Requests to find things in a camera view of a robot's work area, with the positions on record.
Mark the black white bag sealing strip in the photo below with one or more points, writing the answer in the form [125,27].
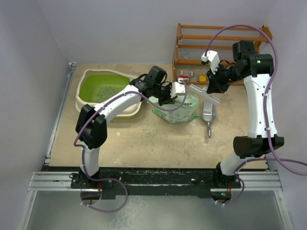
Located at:
[203,92]

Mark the red white small box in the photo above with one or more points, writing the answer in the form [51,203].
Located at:
[183,78]

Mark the yellow small block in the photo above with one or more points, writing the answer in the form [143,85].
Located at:
[202,78]

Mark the green litter pellets pile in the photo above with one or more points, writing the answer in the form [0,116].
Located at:
[103,93]

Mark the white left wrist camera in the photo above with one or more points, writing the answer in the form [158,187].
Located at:
[177,89]

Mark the green cat litter bag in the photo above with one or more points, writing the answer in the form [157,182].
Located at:
[184,113]

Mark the silver metal scoop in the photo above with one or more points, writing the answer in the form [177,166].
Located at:
[208,115]

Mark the wooden shelf rack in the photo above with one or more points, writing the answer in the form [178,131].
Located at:
[192,40]

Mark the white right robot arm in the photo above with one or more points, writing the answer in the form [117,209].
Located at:
[256,72]

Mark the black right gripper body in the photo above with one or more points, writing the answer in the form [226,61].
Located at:
[222,78]

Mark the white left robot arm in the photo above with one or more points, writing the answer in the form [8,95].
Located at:
[92,122]

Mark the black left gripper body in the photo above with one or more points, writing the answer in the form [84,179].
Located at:
[164,95]

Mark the beige green litter box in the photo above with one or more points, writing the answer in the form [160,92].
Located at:
[98,85]

